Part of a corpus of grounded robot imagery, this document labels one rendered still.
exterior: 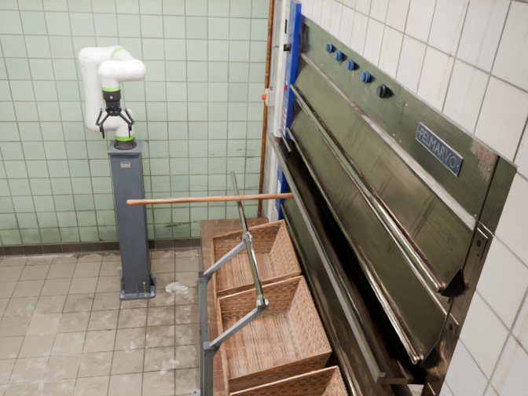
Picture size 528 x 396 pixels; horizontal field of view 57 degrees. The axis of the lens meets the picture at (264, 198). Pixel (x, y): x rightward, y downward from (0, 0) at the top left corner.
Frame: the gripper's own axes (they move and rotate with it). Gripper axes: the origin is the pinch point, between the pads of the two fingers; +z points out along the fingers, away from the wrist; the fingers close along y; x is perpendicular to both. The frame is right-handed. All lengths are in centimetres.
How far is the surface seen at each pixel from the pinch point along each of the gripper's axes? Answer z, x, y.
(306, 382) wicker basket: 69, 119, -80
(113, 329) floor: 147, -4, 17
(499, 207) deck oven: -56, 177, -94
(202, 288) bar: 59, 63, -39
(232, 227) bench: 91, -36, -70
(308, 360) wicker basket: 65, 111, -82
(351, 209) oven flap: -7, 100, -97
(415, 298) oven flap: -11, 156, -95
